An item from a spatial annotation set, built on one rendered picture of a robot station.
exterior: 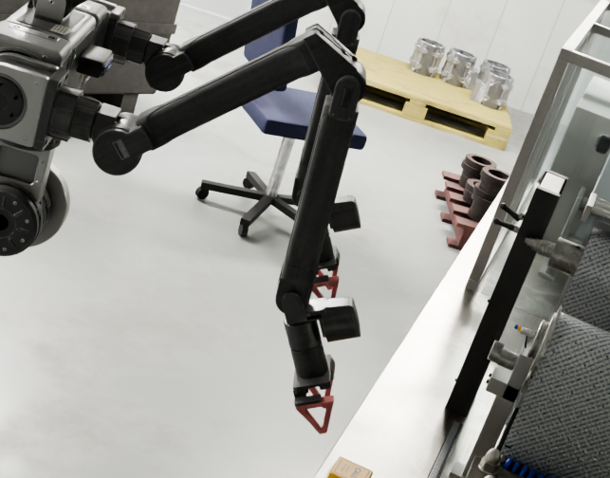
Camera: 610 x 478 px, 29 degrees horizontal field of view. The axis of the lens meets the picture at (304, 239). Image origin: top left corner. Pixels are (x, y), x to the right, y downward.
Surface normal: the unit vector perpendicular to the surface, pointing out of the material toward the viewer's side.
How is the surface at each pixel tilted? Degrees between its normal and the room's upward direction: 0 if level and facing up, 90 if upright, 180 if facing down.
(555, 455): 90
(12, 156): 90
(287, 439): 0
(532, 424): 90
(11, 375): 0
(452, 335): 0
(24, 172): 90
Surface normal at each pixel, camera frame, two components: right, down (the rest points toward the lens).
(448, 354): 0.29, -0.88
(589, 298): -0.32, 0.31
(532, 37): -0.04, 0.38
